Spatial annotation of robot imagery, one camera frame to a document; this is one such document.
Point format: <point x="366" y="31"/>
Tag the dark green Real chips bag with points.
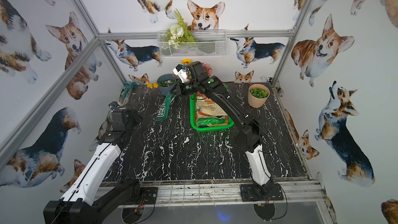
<point x="164" y="109"/>

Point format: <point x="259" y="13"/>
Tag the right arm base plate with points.
<point x="253" y="192"/>

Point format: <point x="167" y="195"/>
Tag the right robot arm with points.
<point x="250" y="136"/>

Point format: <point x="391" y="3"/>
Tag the white flower green fern bouquet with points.
<point x="179" y="33"/>

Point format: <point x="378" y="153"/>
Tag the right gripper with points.
<point x="185" y="88"/>

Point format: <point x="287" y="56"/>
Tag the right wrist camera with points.
<point x="183" y="74"/>

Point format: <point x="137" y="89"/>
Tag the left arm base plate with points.
<point x="144" y="196"/>

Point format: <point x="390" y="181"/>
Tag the green white Cimba cassava bag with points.
<point x="211" y="122"/>

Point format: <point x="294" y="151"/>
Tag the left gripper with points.
<point x="113" y="107"/>

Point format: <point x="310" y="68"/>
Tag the aluminium front rail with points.
<point x="229" y="192"/>

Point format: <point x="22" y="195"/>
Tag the white wire wall basket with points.
<point x="207" y="44"/>

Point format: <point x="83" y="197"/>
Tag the red cream cassava chips bag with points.
<point x="205" y="107"/>

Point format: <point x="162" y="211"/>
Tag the grey blue plant pot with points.
<point x="166" y="82"/>

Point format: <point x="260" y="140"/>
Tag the beige pot with green plant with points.
<point x="258" y="95"/>

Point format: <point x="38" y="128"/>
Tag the flowers in white fence box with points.
<point x="207" y="67"/>

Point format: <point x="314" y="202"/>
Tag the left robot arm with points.
<point x="78" y="204"/>

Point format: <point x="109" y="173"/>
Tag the yellow flowers with teal ribbon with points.
<point x="130" y="86"/>

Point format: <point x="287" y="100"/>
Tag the green plastic basket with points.
<point x="208" y="129"/>

